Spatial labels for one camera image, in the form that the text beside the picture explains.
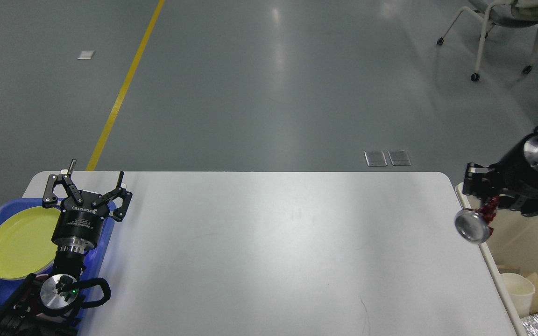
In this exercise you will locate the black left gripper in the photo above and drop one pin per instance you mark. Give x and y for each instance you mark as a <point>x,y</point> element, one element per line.
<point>82,224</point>

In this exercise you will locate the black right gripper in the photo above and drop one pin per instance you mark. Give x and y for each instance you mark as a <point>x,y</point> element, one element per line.
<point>518,170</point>

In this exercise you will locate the crushed red can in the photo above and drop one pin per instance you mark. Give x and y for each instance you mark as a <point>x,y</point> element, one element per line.
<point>474,224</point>

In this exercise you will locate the yellow plastic plate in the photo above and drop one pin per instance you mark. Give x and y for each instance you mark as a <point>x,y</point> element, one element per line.
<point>25,242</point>

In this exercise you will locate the crushed white paper cup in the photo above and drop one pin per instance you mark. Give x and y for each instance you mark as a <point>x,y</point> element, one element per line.
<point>521,292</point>

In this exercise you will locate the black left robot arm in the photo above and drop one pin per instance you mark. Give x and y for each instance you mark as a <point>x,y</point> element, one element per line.
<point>50,305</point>

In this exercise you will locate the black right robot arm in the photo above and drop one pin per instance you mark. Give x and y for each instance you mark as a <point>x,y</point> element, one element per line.
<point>513,179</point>

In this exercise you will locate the beige plastic bin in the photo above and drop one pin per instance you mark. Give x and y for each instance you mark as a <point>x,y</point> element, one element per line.
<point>515,243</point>

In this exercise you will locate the right floor socket plate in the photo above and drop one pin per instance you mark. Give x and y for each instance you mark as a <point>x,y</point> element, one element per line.
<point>399,158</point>

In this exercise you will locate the floor socket plate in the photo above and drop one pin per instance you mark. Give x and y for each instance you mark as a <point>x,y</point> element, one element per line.
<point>399,158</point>
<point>375,159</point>

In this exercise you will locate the left floor socket plate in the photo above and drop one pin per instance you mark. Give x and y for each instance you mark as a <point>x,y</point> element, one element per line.
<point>375,159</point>

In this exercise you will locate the white office chair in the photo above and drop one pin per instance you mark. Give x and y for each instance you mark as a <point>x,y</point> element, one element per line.
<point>503,13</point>

